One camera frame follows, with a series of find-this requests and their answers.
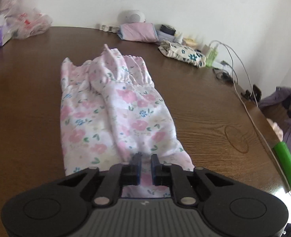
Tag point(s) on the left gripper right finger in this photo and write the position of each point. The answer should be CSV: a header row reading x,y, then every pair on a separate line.
x,y
226,206

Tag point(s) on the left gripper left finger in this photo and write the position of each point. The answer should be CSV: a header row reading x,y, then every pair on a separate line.
x,y
61,207

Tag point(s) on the pink floral ruffled garment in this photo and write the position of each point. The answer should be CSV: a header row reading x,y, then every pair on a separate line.
x,y
110,111

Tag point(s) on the green object at edge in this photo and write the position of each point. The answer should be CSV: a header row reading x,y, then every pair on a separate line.
x,y
283,157

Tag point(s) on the phone on black stand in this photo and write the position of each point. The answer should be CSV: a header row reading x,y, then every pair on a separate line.
x,y
255,95

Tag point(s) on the white power strip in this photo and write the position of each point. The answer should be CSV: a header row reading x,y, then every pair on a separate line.
x,y
222,65

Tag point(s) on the green spray bottle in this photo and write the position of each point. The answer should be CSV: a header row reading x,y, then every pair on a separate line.
x,y
211,56

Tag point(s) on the teal flower folded cloth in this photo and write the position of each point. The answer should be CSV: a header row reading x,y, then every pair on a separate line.
x,y
182,53

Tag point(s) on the stack of snack packets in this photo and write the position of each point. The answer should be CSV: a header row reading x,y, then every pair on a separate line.
x,y
193,43

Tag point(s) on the small white bottle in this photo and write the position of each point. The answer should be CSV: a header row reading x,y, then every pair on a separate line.
x,y
179,38

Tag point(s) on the white socket adapter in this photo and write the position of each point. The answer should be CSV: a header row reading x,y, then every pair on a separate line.
x,y
107,28

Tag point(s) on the small black box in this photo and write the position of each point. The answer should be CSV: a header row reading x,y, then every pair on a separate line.
x,y
167,29

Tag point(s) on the clear printed plastic bag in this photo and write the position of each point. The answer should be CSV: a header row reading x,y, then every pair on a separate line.
x,y
25,22

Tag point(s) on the folded pink towel cloth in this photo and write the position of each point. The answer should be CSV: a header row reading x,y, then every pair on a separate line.
x,y
138,32

